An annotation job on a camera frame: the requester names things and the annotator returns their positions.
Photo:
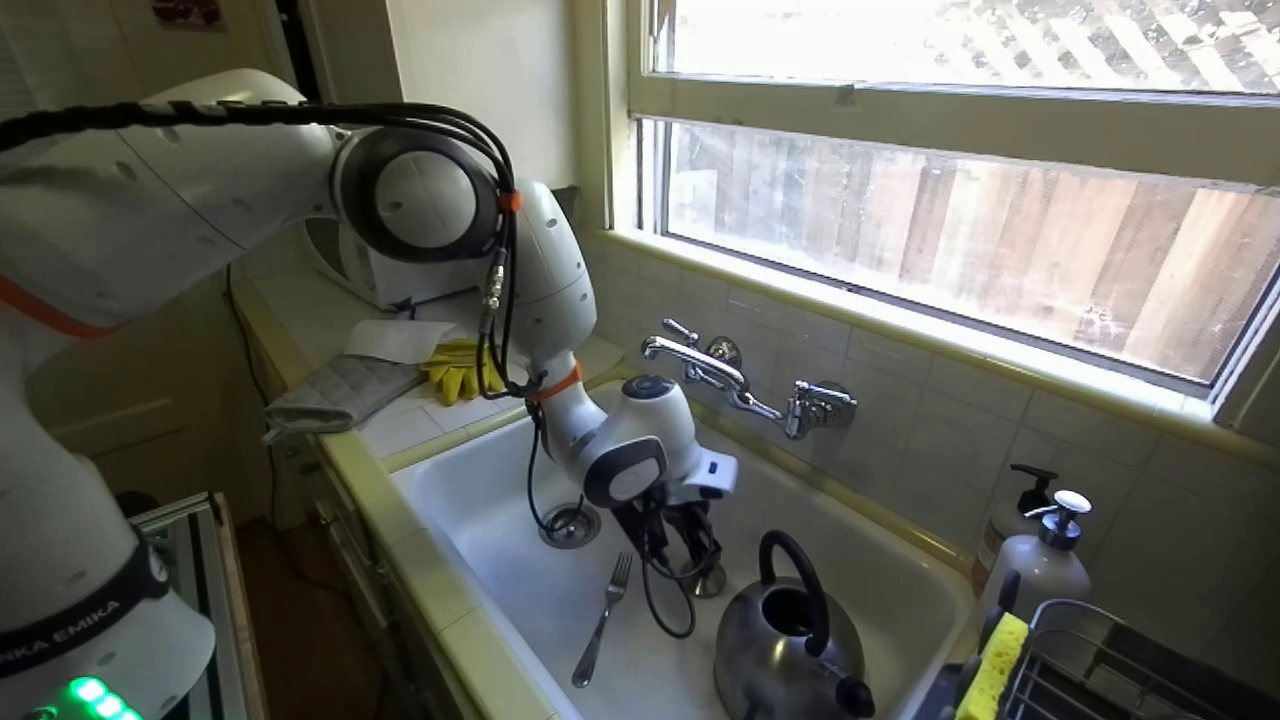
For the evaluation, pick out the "grey folded cloth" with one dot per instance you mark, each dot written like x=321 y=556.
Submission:
x=341 y=392

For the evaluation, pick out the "yellow sponge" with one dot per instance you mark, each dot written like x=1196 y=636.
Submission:
x=992 y=664

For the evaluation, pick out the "soap bottle with white pump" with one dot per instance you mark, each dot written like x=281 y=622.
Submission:
x=1039 y=567

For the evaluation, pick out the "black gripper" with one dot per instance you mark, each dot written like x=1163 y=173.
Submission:
x=665 y=499

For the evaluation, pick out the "chrome wall faucet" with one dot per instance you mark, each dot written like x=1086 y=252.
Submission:
x=745 y=384

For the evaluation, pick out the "white sheet on counter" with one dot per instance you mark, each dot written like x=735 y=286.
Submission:
x=401 y=342

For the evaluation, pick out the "round steel teapot lid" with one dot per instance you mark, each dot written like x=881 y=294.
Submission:
x=711 y=586

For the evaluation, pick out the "metal fork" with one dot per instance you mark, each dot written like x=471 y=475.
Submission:
x=603 y=622

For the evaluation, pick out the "kitchen window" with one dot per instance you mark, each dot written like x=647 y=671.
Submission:
x=984 y=201

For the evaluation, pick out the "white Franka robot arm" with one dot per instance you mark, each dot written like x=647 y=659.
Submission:
x=144 y=215

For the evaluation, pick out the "dark dish rack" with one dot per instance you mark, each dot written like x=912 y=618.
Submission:
x=1133 y=664

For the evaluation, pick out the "yellow cloth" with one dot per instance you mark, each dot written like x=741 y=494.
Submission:
x=453 y=379

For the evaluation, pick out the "stainless steel teapot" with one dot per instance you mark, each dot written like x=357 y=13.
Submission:
x=784 y=654

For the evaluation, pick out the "white sink basin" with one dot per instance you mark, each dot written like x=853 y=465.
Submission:
x=535 y=586

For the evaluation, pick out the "lower cabinet fronts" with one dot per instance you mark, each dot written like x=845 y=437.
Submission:
x=361 y=574

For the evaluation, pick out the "black sink drain stopper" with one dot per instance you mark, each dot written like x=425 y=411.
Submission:
x=569 y=526

